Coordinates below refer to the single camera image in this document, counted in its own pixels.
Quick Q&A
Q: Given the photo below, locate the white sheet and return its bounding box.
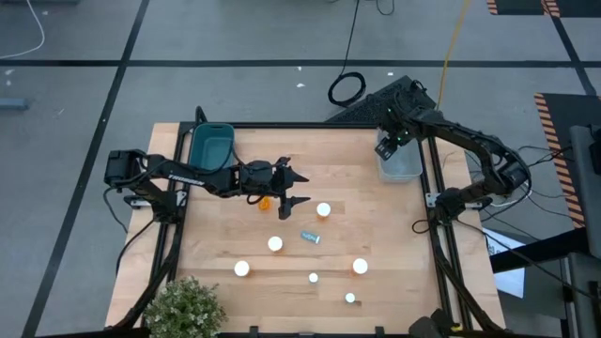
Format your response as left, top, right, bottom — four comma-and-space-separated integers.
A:
481, 227, 526, 300

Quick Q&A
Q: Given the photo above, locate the blue-grey floor block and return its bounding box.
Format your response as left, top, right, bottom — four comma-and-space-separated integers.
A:
0, 97, 28, 112

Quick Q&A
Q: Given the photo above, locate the black metal table frame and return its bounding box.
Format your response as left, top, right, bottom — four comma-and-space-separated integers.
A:
112, 106, 506, 338

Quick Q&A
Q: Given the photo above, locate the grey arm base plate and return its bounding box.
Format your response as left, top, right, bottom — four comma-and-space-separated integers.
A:
124, 192, 188, 210
424, 191, 485, 210

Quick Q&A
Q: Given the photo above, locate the black keyboard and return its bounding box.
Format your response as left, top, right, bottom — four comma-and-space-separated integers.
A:
326, 75, 438, 126

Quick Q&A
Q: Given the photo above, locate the yellow cable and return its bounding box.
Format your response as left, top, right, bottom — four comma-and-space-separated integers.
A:
434, 0, 472, 112

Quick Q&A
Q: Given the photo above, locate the teal plastic bin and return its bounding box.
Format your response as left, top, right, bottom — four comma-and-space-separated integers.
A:
187, 122, 236, 173

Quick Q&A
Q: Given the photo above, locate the white cable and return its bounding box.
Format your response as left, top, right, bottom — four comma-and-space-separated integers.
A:
0, 0, 47, 60

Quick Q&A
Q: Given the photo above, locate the grey cart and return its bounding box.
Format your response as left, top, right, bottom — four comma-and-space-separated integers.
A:
561, 124, 601, 338

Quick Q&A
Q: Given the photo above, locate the clear plastic bin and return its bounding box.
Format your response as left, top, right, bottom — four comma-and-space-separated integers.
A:
376, 129, 424, 184

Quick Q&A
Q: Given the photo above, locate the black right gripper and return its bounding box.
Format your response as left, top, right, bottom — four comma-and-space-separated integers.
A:
374, 100, 426, 162

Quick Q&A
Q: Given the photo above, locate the narrow black striped-edge mat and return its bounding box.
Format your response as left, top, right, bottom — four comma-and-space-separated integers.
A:
486, 0, 601, 19

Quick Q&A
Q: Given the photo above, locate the green potted plant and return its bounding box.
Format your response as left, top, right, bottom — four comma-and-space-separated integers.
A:
142, 275, 229, 338

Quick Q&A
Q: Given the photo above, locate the coiled black cable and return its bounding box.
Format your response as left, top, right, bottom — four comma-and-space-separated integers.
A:
327, 0, 367, 109

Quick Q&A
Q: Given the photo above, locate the large black striped-edge mat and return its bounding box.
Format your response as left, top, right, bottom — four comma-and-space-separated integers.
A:
533, 92, 601, 229

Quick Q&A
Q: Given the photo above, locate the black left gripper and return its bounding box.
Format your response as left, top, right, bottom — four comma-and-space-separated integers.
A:
239, 156, 312, 221

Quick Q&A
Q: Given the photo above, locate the black beam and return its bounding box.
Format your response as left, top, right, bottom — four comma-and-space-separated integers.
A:
489, 228, 591, 274

